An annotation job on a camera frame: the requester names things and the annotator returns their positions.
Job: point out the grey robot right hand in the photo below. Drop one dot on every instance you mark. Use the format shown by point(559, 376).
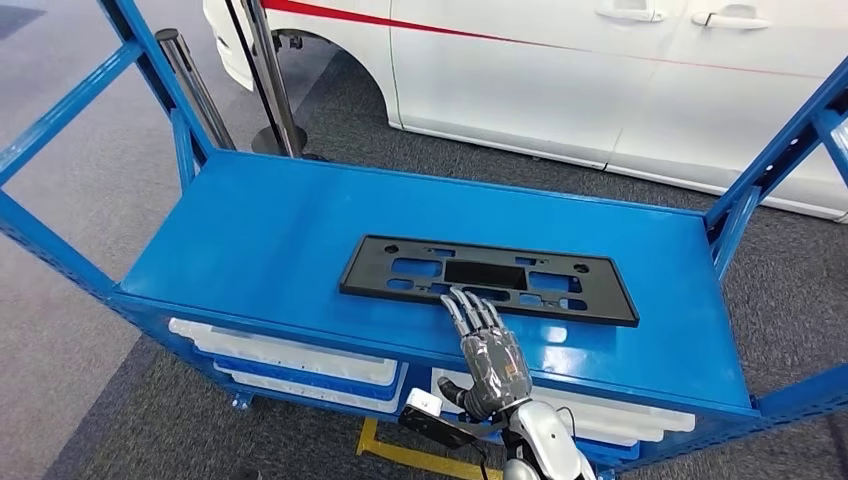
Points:
point(493, 371)

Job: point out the black plastic mounting plate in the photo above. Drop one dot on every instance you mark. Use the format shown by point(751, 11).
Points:
point(371, 272)

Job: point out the blue metal shelf rack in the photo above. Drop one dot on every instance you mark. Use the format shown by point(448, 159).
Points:
point(331, 218)

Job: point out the white car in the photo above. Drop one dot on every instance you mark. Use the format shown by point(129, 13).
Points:
point(530, 86)

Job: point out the chrome stanchion with round base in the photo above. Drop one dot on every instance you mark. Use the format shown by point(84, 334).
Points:
point(270, 79)

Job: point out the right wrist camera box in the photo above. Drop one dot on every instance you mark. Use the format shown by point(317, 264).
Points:
point(430, 417)

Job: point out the chrome stanchion post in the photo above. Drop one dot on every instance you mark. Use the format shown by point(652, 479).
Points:
point(193, 86)

